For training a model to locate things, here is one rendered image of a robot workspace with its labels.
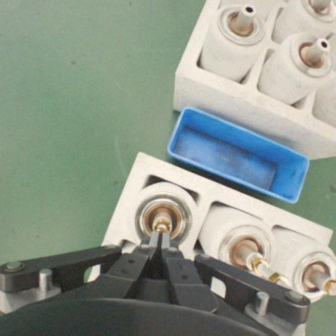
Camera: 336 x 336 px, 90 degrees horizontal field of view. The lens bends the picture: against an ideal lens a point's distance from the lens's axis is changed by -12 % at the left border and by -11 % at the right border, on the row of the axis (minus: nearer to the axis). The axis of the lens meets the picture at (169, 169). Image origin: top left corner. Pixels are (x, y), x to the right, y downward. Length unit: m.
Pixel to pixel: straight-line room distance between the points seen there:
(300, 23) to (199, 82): 0.21
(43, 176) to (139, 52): 0.44
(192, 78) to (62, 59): 0.44
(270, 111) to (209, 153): 0.20
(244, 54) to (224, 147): 0.26
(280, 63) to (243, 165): 0.27
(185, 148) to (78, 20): 0.53
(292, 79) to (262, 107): 0.07
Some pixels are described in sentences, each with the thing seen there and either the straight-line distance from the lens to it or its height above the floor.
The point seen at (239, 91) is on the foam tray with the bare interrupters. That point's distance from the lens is 0.37.
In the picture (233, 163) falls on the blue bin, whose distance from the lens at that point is 0.52.
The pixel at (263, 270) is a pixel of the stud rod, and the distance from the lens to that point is 0.23.
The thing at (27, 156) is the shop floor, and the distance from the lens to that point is 0.64.
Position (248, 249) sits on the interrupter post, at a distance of 0.26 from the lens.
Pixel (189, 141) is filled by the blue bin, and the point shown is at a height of 0.00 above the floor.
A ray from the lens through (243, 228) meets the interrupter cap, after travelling 0.27.
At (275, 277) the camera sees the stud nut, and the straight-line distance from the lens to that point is 0.21.
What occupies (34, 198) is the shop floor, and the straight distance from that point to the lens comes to 0.62.
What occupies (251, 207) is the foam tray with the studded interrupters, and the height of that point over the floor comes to 0.18.
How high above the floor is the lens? 0.49
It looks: 87 degrees down
